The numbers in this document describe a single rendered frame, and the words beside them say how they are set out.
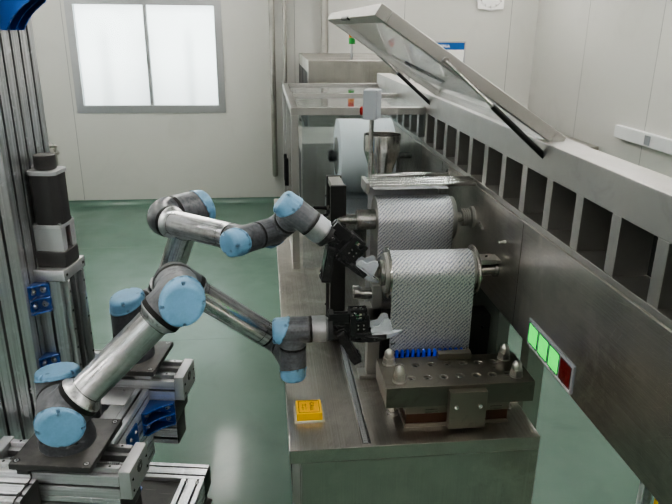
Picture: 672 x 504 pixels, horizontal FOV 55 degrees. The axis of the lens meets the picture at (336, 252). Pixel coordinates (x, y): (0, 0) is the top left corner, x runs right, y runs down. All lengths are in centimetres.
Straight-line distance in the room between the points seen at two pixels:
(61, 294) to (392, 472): 105
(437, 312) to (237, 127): 563
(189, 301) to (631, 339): 99
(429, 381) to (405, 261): 33
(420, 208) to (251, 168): 544
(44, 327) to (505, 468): 136
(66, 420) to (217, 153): 581
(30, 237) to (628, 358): 155
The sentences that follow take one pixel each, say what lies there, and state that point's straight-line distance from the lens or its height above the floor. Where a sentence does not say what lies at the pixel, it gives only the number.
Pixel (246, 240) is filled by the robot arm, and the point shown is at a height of 138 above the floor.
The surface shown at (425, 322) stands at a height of 112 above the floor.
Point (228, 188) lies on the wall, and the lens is 740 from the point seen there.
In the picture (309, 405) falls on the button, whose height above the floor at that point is 92.
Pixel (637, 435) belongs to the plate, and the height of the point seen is 122.
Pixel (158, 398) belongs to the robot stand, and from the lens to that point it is 236.
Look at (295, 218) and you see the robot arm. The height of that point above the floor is 143.
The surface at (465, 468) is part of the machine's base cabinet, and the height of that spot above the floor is 81.
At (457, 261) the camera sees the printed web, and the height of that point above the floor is 129.
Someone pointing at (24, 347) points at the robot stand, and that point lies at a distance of 206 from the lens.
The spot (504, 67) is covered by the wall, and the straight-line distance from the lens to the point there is 767.
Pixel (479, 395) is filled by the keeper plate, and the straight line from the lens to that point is 175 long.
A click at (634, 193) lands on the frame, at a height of 163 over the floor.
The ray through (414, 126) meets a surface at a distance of 275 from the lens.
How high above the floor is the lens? 191
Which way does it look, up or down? 19 degrees down
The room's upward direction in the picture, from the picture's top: 1 degrees clockwise
